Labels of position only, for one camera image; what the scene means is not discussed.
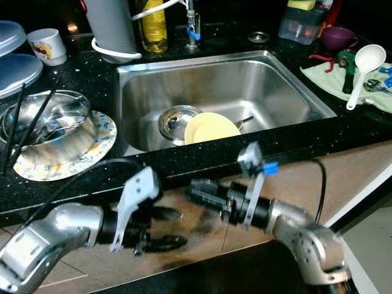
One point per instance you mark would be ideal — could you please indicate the white tiered storage rack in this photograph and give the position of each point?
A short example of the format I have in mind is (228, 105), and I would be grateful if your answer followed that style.
(18, 70)

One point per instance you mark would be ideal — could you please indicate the red label pump bottle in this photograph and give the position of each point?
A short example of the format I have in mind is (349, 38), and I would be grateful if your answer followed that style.
(332, 12)

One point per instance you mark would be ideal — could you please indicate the yellow liquid bottle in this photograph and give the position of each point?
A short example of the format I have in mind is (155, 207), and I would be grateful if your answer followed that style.
(153, 30)

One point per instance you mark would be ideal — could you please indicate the yellow plate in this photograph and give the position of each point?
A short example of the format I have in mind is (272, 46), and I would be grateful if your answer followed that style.
(211, 128)

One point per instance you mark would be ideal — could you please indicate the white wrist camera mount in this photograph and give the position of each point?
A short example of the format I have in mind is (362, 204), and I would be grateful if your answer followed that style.
(251, 156)
(141, 190)

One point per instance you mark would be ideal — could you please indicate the steel bowl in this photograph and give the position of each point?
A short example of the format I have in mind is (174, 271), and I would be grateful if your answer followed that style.
(73, 147)

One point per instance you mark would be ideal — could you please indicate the pale green cloth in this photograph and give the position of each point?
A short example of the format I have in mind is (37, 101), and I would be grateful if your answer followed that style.
(327, 79)

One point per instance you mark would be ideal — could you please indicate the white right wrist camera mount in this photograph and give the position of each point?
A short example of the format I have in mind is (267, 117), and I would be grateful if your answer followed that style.
(251, 156)

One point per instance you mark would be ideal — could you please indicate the grey cylindrical water filter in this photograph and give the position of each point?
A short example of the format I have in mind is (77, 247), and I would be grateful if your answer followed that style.
(110, 27)

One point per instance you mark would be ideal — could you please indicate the white ladle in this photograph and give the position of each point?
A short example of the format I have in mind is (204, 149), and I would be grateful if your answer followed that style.
(367, 58)

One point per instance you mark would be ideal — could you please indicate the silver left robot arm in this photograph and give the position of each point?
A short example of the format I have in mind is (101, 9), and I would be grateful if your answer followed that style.
(55, 239)

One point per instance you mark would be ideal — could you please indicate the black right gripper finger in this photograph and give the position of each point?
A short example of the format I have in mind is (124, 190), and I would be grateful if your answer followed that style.
(213, 201)
(209, 187)

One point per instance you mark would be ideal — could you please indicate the yellow green sponge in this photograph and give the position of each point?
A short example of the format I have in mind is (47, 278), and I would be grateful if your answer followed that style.
(301, 5)

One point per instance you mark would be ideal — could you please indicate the stainless steel sink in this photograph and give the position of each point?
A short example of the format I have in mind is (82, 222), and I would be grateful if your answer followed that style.
(245, 89)

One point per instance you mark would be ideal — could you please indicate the small steel dish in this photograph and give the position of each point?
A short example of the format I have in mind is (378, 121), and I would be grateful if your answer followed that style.
(171, 121)

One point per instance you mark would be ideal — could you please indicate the beige cabinet door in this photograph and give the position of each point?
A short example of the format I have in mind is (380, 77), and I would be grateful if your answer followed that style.
(355, 177)

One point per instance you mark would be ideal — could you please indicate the white cartoon mug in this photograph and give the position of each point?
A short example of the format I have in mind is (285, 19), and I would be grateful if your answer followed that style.
(48, 47)

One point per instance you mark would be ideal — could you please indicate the black floor mat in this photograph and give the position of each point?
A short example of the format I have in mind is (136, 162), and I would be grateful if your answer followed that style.
(220, 275)

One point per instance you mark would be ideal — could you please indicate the floral patterned plate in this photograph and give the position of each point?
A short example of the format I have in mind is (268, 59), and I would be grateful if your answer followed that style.
(104, 144)

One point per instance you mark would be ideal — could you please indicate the steel faucet with blue clip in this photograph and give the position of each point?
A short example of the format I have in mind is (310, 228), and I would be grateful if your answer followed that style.
(193, 27)

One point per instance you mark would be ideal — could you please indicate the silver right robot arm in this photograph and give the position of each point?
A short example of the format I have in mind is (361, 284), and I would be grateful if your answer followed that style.
(306, 239)

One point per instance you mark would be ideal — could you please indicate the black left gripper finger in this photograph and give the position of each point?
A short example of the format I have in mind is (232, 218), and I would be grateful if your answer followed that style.
(166, 244)
(166, 214)

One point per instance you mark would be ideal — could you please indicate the round metal sink strainer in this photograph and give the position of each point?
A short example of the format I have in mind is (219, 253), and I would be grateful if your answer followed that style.
(258, 37)

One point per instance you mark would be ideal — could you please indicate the purple cup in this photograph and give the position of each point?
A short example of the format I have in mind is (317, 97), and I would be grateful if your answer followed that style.
(338, 38)

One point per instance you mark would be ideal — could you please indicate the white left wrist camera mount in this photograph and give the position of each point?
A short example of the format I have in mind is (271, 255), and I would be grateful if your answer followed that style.
(141, 190)

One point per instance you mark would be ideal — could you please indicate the clear plastic container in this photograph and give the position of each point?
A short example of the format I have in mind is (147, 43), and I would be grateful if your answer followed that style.
(302, 29)

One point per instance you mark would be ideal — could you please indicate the steel spoon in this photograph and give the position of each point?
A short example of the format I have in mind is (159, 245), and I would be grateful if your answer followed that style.
(70, 127)

